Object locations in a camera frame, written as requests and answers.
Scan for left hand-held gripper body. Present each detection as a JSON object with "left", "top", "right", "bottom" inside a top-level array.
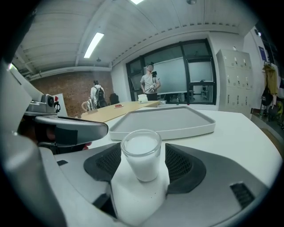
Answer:
[{"left": 2, "top": 63, "right": 109, "bottom": 148}]

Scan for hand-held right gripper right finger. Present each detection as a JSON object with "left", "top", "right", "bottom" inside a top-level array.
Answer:
[{"left": 142, "top": 143, "right": 270, "bottom": 227}]

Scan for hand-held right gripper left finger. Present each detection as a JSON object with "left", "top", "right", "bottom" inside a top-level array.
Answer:
[{"left": 39, "top": 143, "right": 122, "bottom": 204}]

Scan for glass cup of milk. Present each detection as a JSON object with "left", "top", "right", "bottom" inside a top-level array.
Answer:
[{"left": 120, "top": 129, "right": 162, "bottom": 183}]

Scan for grey tray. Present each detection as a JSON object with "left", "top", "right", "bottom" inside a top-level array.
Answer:
[{"left": 108, "top": 106, "right": 217, "bottom": 141}]

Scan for person's left hand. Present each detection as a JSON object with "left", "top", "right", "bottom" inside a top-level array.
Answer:
[{"left": 39, "top": 127, "right": 93, "bottom": 153}]

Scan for white board with red mark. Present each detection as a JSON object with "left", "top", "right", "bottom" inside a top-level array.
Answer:
[{"left": 54, "top": 93, "right": 68, "bottom": 117}]

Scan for wooden table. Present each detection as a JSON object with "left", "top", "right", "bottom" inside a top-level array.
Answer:
[{"left": 80, "top": 100, "right": 161, "bottom": 123}]

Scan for black office chair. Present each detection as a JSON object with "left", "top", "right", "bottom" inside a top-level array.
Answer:
[{"left": 109, "top": 93, "right": 121, "bottom": 105}]

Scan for hanging black bag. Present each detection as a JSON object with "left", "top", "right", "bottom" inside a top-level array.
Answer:
[{"left": 261, "top": 87, "right": 274, "bottom": 106}]

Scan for grey roll-down screen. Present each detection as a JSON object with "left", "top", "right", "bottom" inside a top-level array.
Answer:
[{"left": 153, "top": 57, "right": 188, "bottom": 95}]

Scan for grey metal lockers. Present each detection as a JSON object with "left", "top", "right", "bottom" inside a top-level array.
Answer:
[{"left": 216, "top": 49, "right": 254, "bottom": 117}]

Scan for hanging yellow jacket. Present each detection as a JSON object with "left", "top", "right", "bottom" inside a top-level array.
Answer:
[{"left": 263, "top": 63, "right": 278, "bottom": 95}]

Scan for black-framed window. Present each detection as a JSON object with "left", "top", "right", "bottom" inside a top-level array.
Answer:
[{"left": 126, "top": 38, "right": 217, "bottom": 106}]

